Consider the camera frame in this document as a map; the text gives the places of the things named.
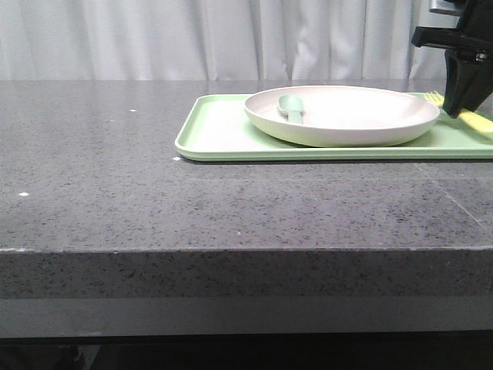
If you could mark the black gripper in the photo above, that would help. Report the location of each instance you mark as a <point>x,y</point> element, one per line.
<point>469,82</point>

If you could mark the yellow plastic fork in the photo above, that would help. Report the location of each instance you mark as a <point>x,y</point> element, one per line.
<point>474,120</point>

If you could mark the white round plate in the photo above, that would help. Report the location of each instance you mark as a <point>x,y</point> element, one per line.
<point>343,116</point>

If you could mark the teal green plastic spoon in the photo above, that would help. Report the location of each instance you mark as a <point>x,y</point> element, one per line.
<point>291,107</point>

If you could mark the light green plastic tray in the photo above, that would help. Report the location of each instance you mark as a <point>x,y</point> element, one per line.
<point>217,130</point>

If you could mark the white pleated curtain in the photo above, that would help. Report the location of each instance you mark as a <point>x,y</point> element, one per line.
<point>217,40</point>

